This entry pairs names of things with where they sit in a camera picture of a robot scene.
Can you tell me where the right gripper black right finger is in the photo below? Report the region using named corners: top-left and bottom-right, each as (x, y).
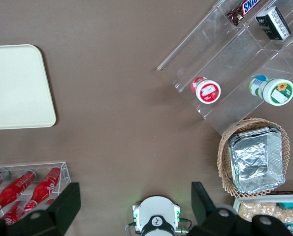
top-left (188, 181), bottom-right (293, 236)

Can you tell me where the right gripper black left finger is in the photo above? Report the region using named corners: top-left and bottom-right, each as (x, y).
top-left (0, 182), bottom-right (82, 236)

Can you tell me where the white plastic snack tray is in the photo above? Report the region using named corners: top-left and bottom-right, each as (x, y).
top-left (232, 195), bottom-right (293, 236)

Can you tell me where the light wicker basket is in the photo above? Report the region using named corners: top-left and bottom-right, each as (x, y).
top-left (217, 118), bottom-right (291, 198)

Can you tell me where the cream rectangular serving tray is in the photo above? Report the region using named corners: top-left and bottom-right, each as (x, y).
top-left (0, 44), bottom-right (57, 130)

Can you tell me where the clear acrylic bottle rack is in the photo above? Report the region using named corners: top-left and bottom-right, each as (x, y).
top-left (0, 161), bottom-right (72, 222)

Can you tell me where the puffed rice snack pack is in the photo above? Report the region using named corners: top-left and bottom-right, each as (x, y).
top-left (237, 201), bottom-right (262, 222)
top-left (259, 202), bottom-right (293, 226)

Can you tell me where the aluminium foil container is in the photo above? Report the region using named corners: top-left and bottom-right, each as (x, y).
top-left (228, 125), bottom-right (287, 194)

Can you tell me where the red lidded yogurt cup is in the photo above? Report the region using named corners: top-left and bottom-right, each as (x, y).
top-left (191, 76), bottom-right (222, 104)

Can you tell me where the green lidded yogurt cup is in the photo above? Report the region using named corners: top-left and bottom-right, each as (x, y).
top-left (249, 75), bottom-right (293, 106)

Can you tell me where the clear acrylic tiered shelf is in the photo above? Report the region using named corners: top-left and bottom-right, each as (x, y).
top-left (157, 0), bottom-right (293, 136)

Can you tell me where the small black carton box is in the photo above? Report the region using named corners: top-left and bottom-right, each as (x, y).
top-left (255, 6), bottom-right (292, 41)

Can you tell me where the Snickers chocolate bar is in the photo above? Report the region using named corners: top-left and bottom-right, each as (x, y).
top-left (226, 0), bottom-right (262, 27)

